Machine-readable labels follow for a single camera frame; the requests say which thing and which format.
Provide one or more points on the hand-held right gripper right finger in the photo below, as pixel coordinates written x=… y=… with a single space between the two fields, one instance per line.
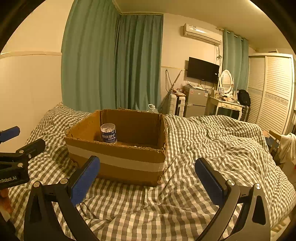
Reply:
x=209 y=183

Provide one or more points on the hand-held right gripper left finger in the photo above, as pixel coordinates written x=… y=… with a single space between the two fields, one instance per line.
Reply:
x=85 y=180

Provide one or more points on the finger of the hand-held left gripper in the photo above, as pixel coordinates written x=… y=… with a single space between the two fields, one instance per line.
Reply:
x=34 y=146
x=10 y=133

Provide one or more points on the brown cardboard box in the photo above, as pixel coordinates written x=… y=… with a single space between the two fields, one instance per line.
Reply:
x=124 y=171

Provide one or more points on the clear cotton swab jar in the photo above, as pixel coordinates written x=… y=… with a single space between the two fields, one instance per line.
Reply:
x=108 y=135

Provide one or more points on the person's left hand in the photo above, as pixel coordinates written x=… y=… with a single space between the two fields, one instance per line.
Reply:
x=5 y=199

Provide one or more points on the grey checked duvet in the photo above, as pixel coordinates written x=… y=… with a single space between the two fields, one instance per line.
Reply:
x=196 y=148

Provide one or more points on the dark suitcase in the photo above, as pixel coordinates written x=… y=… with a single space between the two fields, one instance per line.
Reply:
x=245 y=113

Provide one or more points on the wooden chair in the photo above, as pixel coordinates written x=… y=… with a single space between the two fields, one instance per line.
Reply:
x=274 y=138

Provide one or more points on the white dressing table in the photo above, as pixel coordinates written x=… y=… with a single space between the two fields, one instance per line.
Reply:
x=225 y=105

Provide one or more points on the white suitcase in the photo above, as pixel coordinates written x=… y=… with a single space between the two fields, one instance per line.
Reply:
x=177 y=104

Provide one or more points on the silver fridge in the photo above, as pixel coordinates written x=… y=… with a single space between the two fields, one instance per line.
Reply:
x=196 y=98

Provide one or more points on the cream towel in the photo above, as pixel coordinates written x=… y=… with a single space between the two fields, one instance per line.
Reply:
x=288 y=146

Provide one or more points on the black backpack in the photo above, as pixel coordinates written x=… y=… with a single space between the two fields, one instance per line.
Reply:
x=244 y=97

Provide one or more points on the clear water jug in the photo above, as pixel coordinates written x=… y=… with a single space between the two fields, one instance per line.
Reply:
x=152 y=107

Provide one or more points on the green curtain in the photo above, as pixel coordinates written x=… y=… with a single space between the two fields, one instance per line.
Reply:
x=90 y=58
x=138 y=64
x=232 y=55

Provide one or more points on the white oval mirror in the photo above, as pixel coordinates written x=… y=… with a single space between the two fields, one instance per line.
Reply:
x=225 y=80

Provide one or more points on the wooden stick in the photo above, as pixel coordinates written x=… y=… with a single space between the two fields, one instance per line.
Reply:
x=176 y=80

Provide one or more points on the white slatted wardrobe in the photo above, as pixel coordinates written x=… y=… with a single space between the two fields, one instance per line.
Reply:
x=272 y=88

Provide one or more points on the white air conditioner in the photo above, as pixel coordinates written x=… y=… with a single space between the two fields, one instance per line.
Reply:
x=201 y=32

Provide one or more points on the black wall television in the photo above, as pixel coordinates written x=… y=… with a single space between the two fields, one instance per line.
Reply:
x=202 y=69

